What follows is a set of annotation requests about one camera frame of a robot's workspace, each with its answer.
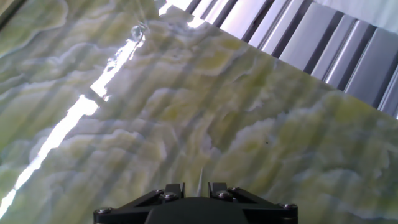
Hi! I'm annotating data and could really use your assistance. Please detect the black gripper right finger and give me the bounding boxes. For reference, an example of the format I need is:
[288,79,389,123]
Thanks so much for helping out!
[208,182,299,224]

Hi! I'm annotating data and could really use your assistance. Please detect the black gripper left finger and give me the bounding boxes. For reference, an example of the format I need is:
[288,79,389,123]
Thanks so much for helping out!
[93,182,186,224]

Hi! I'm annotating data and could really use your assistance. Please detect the small clear pipette tip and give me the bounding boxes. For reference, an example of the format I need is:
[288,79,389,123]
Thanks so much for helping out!
[197,167,205,197]

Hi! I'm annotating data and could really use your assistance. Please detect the green marble pattern mat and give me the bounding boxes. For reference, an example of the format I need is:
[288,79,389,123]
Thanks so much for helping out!
[0,0,398,224]

